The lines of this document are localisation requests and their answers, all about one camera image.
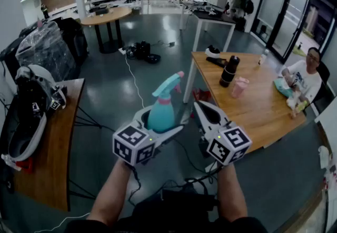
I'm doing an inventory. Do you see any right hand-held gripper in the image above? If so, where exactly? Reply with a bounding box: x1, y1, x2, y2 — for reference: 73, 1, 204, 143
194, 99, 253, 166

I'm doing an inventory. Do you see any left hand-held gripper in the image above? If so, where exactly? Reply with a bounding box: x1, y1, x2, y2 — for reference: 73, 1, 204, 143
112, 107, 184, 167

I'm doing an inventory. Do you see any teal spray bottle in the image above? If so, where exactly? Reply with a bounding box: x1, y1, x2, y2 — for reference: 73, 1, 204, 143
147, 102, 176, 133

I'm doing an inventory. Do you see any teal pink spray nozzle head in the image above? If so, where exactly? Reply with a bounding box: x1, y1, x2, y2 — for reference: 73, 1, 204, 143
152, 70, 185, 105

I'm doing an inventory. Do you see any person's left forearm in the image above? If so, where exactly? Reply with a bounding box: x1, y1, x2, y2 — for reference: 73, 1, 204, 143
86, 158, 132, 227

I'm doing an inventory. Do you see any person's right forearm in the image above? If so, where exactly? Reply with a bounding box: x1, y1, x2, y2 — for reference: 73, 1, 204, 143
217, 162, 248, 224

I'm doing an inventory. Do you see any dark brown tumbler bottle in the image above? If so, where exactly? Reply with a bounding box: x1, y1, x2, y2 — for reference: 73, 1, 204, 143
219, 55, 241, 88

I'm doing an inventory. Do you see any small white bottle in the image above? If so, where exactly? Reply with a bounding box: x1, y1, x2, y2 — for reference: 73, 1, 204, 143
257, 49, 270, 66

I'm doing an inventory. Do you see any red bag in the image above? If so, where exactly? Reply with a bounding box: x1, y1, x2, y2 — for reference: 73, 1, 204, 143
192, 87, 213, 106

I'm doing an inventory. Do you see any pink cup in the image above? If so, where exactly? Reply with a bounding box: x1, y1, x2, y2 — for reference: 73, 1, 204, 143
231, 76, 250, 99

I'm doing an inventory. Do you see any wooden table with white legs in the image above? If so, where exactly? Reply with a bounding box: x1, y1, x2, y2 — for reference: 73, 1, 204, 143
183, 52, 308, 155

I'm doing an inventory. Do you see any black flat case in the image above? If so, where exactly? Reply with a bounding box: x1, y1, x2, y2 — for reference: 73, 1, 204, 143
206, 56, 229, 67

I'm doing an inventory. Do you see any white black headset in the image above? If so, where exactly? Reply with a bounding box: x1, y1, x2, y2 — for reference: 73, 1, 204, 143
204, 45, 221, 58

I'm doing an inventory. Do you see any black round pouch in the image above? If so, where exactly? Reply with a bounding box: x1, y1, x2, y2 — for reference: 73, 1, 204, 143
144, 54, 162, 64

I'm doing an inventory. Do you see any black bag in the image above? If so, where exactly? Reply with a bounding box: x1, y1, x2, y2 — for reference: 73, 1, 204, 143
134, 40, 151, 60

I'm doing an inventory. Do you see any teal food bag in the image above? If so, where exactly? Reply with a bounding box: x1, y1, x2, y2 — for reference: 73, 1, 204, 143
273, 78, 294, 97

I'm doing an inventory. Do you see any yellow white food packet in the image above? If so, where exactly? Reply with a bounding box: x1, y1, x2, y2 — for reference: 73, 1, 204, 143
286, 92, 309, 118

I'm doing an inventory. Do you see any person's black clothing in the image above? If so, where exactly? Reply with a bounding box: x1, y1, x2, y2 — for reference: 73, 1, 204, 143
64, 187, 266, 233

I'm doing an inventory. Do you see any black-top white table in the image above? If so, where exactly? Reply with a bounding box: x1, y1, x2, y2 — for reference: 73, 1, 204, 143
192, 9, 237, 53

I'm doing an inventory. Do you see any curved wooden desk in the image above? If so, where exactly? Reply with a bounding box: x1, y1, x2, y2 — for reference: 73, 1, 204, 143
5, 78, 85, 212

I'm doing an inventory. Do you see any black draped chair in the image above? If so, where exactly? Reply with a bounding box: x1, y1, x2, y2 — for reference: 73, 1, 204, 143
56, 17, 89, 67

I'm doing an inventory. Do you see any coat rack with clothes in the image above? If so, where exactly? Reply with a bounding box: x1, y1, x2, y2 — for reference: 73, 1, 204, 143
225, 0, 255, 17

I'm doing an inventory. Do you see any round wooden table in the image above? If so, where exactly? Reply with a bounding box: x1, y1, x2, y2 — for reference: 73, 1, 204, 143
80, 6, 132, 54

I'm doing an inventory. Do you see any black office chair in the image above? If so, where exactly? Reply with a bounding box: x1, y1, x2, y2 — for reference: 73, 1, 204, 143
302, 60, 331, 116

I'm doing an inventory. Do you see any white tissue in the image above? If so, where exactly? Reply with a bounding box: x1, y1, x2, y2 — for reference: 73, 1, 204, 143
318, 145, 330, 169

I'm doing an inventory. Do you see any white black gripper device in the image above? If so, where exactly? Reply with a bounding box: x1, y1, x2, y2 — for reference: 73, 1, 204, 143
1, 65, 68, 167

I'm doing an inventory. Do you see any black framed glass door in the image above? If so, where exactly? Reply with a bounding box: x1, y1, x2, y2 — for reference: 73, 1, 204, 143
250, 0, 337, 64

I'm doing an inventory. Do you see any plastic-wrapped stack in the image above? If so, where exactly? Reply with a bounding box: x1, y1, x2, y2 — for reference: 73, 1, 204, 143
15, 20, 80, 80

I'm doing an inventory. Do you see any red block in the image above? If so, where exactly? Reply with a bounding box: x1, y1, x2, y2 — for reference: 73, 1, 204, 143
15, 158, 34, 174

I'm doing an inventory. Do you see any white power strip with cable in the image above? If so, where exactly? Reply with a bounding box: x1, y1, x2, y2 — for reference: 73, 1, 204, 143
125, 54, 145, 109

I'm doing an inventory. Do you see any black cable bundle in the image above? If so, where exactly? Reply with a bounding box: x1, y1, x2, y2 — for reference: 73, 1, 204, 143
127, 138, 227, 206

